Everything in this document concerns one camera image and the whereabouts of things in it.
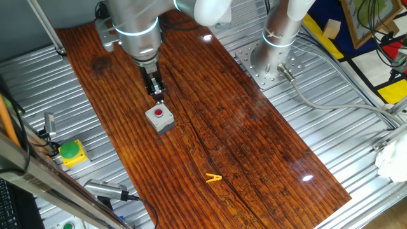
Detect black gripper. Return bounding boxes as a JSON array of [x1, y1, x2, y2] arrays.
[[139, 62, 165, 104]]

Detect grey box red push button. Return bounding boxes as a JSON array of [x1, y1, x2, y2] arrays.
[[144, 102, 176, 137]]

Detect yellow box green mushroom button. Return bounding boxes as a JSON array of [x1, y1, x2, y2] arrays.
[[58, 139, 90, 169]]

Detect grey box green flat button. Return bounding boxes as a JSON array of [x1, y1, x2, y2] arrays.
[[55, 218, 85, 229]]

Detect glossy wood grain board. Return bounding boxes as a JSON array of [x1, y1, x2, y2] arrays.
[[54, 9, 352, 229]]

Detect yellow clothespin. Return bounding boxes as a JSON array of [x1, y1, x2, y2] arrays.
[[205, 172, 223, 184]]

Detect slanted metal pole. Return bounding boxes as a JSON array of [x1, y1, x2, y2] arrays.
[[27, 0, 68, 60]]

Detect orange rod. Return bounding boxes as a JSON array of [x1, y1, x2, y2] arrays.
[[0, 94, 22, 148]]

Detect blue yellow patterned mat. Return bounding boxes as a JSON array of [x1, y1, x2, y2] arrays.
[[301, 0, 407, 106]]

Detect small wooden block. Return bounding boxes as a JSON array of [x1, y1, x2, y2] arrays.
[[322, 18, 341, 39]]

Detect black keyboard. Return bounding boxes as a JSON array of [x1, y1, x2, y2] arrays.
[[0, 177, 20, 229]]

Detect white crumpled cloth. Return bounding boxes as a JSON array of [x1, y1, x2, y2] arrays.
[[374, 133, 407, 184]]

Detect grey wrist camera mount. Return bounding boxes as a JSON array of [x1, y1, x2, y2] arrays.
[[95, 17, 121, 53]]

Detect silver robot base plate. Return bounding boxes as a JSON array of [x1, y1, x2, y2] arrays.
[[235, 39, 307, 90]]

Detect silver ribbed depth camera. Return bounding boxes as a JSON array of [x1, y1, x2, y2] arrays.
[[83, 178, 130, 202], [43, 112, 57, 138]]

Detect black camera stand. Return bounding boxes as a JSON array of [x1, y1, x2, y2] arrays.
[[97, 195, 114, 211]]

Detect black usb camera cable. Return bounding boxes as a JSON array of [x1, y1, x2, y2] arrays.
[[127, 193, 159, 229]]

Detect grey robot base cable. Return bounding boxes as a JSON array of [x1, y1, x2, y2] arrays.
[[277, 62, 407, 127]]

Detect aluminium frame bar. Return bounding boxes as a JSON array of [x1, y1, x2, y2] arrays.
[[0, 130, 133, 229]]

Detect wooden picture frame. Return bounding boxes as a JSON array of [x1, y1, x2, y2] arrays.
[[339, 0, 407, 50]]

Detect metal corner bracket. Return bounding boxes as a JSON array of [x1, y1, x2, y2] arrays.
[[371, 139, 389, 152]]

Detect tangled black cables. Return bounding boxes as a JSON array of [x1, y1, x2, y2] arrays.
[[355, 0, 407, 69]]

